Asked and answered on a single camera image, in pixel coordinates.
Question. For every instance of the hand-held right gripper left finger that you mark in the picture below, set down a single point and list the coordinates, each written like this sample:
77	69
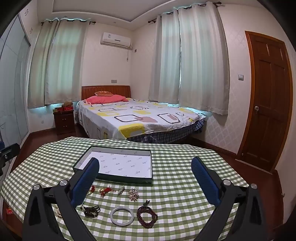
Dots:
84	183

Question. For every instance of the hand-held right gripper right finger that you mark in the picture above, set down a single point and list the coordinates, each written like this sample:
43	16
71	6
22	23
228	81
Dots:
207	183

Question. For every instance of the white jade bangle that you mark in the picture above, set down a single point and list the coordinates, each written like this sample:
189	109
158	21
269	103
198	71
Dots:
113	216

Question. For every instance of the green box with white lining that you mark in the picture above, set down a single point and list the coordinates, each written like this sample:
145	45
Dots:
124	163

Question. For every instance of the gold pearl flower brooch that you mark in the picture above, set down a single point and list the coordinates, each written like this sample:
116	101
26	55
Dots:
133	194

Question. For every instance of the red knot charm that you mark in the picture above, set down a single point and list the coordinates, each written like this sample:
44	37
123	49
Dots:
92	188

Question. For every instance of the red and gold tassel charm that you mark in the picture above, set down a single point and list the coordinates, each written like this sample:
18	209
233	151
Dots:
105	191

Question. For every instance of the green checkered tablecloth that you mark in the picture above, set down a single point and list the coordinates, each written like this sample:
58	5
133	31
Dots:
175	185

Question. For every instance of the silver brooch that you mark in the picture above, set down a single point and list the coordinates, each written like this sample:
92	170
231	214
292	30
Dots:
121	190

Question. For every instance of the blue plaid bed skirt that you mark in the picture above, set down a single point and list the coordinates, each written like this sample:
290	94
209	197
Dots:
175	133

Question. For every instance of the small red floor item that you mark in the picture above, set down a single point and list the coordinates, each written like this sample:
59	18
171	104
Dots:
9	211

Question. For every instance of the dark wooden nightstand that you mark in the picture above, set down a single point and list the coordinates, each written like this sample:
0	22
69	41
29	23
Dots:
64	121

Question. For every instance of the frosted glass wardrobe door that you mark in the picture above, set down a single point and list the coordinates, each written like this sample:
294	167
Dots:
13	88

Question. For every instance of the red box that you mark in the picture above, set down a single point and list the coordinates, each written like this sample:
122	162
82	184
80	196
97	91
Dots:
67	109

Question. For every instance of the brown plush toy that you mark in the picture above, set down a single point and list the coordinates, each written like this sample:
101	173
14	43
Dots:
67	104

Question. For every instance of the patterned bed sheet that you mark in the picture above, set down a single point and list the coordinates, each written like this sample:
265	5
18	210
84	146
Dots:
138	115

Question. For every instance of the pink pillow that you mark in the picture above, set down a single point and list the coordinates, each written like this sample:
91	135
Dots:
106	99

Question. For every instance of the white curtain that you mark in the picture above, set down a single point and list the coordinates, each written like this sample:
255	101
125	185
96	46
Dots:
67	62
38	69
164	60
203	60

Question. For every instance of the metal door knob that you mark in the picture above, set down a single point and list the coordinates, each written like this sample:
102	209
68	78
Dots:
256	108

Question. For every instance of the brown embroidered cushion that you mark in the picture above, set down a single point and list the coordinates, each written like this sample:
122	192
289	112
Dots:
104	93

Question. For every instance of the wooden door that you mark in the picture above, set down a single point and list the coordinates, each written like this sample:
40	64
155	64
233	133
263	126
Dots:
266	104

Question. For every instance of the wooden headboard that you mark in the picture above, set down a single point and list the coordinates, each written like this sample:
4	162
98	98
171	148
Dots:
115	89

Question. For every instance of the white air conditioner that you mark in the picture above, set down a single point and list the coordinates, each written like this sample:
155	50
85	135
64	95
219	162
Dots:
115	39

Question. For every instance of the dark curtain rod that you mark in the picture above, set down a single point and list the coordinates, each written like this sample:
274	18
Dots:
92	22
151	21

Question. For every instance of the wall light switch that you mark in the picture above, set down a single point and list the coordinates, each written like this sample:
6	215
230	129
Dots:
241	77

